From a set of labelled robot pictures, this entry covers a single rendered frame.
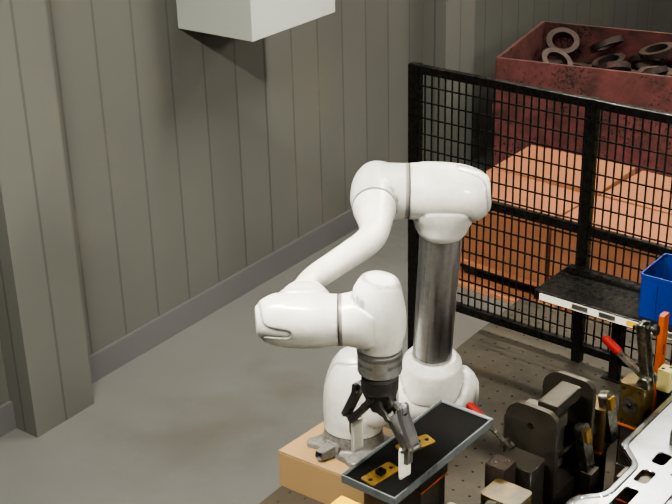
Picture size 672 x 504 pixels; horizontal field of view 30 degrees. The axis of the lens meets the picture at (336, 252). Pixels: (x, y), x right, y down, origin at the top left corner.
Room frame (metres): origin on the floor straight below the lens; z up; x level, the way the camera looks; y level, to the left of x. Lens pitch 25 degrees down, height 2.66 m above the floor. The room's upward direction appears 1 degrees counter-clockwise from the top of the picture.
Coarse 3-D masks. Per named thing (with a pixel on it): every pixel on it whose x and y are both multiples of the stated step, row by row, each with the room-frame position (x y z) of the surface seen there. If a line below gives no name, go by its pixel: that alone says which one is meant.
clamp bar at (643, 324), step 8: (640, 328) 2.66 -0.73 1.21; (648, 328) 2.66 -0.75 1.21; (656, 328) 2.64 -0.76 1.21; (640, 336) 2.66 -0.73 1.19; (648, 336) 2.67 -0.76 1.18; (640, 344) 2.66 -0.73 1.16; (648, 344) 2.67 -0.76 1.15; (640, 352) 2.66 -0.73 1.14; (648, 352) 2.67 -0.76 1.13; (640, 360) 2.65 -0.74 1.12; (648, 360) 2.67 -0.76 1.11; (640, 368) 2.65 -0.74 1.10; (648, 368) 2.67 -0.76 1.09; (640, 376) 2.65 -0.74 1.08; (648, 376) 2.64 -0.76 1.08
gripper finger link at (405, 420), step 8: (400, 408) 2.09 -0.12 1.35; (408, 408) 2.11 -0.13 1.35; (400, 416) 2.09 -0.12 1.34; (408, 416) 2.10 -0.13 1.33; (400, 424) 2.09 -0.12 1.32; (408, 424) 2.09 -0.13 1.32; (408, 432) 2.08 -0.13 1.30; (416, 432) 2.09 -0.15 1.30; (408, 440) 2.08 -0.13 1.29; (416, 440) 2.08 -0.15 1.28; (408, 448) 2.08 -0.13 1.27
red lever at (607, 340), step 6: (606, 336) 2.73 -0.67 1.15; (606, 342) 2.72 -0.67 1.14; (612, 342) 2.72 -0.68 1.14; (612, 348) 2.71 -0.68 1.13; (618, 348) 2.71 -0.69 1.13; (618, 354) 2.70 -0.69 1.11; (624, 354) 2.70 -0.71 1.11; (624, 360) 2.69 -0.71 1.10; (630, 360) 2.69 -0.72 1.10; (630, 366) 2.68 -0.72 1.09; (636, 366) 2.68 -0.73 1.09; (636, 372) 2.67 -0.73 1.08
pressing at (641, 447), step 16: (656, 416) 2.59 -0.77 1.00; (640, 432) 2.52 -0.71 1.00; (656, 432) 2.52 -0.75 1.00; (624, 448) 2.45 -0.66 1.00; (640, 448) 2.46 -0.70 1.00; (656, 448) 2.45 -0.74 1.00; (640, 464) 2.39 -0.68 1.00; (656, 464) 2.39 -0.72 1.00; (624, 480) 2.33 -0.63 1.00; (656, 480) 2.33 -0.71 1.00; (576, 496) 2.27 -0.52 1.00; (592, 496) 2.27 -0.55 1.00; (608, 496) 2.27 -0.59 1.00; (640, 496) 2.27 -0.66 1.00; (656, 496) 2.27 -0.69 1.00
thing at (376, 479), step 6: (378, 468) 2.15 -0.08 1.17; (384, 468) 2.15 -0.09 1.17; (396, 468) 2.17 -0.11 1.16; (366, 474) 2.15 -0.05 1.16; (372, 474) 2.15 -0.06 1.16; (378, 474) 2.14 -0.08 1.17; (384, 474) 2.15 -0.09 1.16; (390, 474) 2.14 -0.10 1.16; (366, 480) 2.13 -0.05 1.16; (372, 480) 2.13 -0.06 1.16; (378, 480) 2.12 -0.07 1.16
